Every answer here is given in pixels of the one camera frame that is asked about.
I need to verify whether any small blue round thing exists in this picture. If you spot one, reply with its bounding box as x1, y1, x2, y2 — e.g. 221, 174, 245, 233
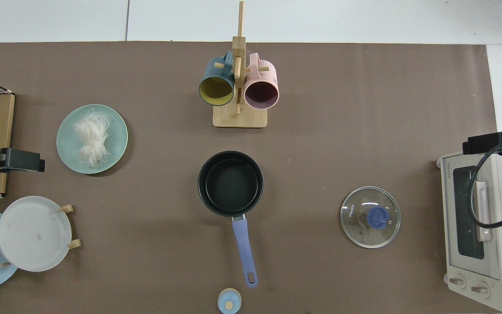
217, 288, 242, 314

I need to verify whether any wooden plate rack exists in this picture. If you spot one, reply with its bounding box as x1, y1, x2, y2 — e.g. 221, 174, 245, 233
0, 204, 81, 268

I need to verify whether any wooden cup stand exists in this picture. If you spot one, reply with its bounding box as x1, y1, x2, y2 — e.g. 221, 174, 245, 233
213, 1, 268, 129

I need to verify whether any brown table cloth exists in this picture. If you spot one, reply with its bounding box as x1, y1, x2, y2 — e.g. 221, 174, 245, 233
0, 41, 499, 314

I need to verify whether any white vermicelli bundle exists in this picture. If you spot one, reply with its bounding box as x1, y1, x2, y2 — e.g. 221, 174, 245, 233
73, 110, 111, 169

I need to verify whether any pale green plate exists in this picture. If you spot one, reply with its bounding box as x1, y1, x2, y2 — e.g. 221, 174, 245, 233
56, 104, 129, 174

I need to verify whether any pale toaster oven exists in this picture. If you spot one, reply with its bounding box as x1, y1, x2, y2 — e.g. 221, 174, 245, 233
436, 148, 502, 313

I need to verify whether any black pot purple handle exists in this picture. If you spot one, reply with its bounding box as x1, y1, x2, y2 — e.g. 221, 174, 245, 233
197, 150, 264, 288

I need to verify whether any white plate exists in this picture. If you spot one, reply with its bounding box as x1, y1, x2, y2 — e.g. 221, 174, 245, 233
0, 196, 72, 273

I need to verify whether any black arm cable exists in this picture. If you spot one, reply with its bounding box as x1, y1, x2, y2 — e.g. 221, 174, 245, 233
468, 133, 502, 229

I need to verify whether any pink cup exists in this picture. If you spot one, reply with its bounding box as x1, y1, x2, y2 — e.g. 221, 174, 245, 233
244, 53, 280, 109

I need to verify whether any glass lid blue knob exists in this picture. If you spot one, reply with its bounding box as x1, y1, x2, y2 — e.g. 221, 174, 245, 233
340, 186, 402, 249

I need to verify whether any dark teal cup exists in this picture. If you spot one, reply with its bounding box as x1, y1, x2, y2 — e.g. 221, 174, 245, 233
198, 51, 236, 106

